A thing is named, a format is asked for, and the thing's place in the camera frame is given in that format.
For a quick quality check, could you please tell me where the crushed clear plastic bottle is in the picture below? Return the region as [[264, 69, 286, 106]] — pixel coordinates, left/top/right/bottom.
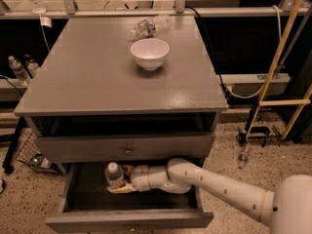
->
[[132, 14, 172, 39]]

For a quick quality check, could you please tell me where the clear tea bottle white cap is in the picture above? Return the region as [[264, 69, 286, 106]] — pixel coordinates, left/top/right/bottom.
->
[[104, 162, 126, 188]]

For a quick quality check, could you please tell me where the black stand leg left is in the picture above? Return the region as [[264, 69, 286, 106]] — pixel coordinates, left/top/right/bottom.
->
[[0, 117, 25, 175]]

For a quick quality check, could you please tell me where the white lamp with cord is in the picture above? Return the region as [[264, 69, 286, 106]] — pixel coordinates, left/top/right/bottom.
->
[[28, 0, 53, 51]]

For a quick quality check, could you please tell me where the black wire basket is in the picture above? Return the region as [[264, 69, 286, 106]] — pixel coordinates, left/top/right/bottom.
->
[[16, 131, 60, 174]]

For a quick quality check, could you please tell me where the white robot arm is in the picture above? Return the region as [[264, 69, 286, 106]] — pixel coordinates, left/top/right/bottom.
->
[[105, 158, 312, 234]]

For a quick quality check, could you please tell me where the white ceramic bowl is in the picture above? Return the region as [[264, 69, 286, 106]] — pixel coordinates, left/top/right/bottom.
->
[[131, 38, 170, 71]]

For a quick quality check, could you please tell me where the clear bottle on floor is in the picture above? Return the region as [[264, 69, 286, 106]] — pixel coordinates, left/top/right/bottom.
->
[[238, 143, 250, 169]]

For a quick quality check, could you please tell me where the dark bottle on left ledge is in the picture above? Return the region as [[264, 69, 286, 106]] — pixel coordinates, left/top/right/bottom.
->
[[23, 54, 40, 77]]

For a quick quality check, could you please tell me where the open grey middle drawer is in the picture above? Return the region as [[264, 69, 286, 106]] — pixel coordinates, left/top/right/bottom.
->
[[46, 163, 214, 233]]

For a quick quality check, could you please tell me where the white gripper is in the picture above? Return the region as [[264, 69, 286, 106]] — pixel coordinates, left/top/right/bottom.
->
[[107, 165, 150, 194]]

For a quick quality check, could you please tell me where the white cable at right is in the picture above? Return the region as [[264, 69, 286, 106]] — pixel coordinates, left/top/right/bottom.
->
[[227, 5, 283, 99]]

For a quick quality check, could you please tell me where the grey wooden drawer cabinet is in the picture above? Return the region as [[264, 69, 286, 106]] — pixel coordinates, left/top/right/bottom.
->
[[13, 16, 228, 234]]

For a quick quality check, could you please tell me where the water bottle on left ledge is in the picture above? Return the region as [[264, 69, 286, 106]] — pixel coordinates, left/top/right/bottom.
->
[[8, 56, 30, 87]]

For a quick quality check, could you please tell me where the black cable behind cabinet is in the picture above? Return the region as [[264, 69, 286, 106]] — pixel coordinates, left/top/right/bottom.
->
[[185, 6, 230, 99]]

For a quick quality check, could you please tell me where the closed grey top drawer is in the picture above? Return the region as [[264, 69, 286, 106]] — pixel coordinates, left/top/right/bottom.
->
[[36, 132, 215, 163]]

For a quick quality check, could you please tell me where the round metal drawer knob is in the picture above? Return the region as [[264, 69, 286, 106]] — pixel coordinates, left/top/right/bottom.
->
[[125, 146, 133, 156]]

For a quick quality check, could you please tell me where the yellow metal ladder frame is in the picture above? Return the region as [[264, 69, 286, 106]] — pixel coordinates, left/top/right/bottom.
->
[[245, 0, 312, 139]]

